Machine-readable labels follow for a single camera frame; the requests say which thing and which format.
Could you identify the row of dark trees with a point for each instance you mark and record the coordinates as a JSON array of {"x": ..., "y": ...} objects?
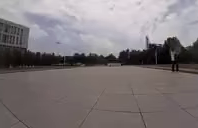
[{"x": 87, "y": 59}]

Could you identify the grey stone slab plaza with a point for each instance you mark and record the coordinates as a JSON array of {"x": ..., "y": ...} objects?
[{"x": 100, "y": 96}]

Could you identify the street lamp pole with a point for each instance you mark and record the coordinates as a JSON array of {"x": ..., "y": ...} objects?
[{"x": 64, "y": 55}]

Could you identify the dark tall building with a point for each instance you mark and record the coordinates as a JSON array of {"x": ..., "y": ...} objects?
[{"x": 151, "y": 46}]

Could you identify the person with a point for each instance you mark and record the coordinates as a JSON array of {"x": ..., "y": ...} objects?
[{"x": 175, "y": 60}]

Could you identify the dark raised kerb strip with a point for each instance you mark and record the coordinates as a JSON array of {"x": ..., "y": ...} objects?
[{"x": 183, "y": 70}]

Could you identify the pale multi-storey building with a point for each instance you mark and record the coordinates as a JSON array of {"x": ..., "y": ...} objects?
[{"x": 5, "y": 35}]

